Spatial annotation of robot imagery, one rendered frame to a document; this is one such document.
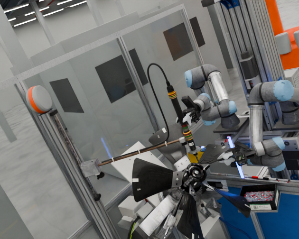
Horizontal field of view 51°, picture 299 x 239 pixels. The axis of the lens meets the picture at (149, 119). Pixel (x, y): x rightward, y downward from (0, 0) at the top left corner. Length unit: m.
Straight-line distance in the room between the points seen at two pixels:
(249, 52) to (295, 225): 1.23
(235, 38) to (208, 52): 3.91
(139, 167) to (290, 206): 1.05
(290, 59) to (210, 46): 1.63
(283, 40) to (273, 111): 2.96
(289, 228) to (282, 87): 0.99
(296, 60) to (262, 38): 3.18
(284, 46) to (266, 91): 3.60
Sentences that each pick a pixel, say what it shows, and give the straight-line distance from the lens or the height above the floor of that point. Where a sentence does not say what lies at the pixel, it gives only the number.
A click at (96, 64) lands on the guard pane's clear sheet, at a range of 2.27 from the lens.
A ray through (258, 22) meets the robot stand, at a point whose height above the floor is 1.74.
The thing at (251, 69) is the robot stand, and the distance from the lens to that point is 2.42.
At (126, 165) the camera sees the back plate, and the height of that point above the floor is 1.31.
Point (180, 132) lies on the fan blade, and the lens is 1.88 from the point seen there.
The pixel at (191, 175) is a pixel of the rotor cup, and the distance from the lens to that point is 1.73.
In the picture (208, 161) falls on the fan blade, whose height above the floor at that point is 1.20.
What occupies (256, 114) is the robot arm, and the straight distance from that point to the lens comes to 1.94.
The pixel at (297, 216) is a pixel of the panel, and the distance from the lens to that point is 2.28.
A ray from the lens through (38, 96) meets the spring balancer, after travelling 1.83.
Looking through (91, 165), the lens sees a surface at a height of 1.41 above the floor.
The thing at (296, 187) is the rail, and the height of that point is 0.84.
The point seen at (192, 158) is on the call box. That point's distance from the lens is 2.33.
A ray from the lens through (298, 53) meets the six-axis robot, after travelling 5.56.
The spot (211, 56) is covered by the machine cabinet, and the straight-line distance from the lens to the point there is 6.44.
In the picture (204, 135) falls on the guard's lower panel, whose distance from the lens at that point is 3.06.
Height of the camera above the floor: 2.07
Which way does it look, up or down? 17 degrees down
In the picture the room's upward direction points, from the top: 23 degrees counter-clockwise
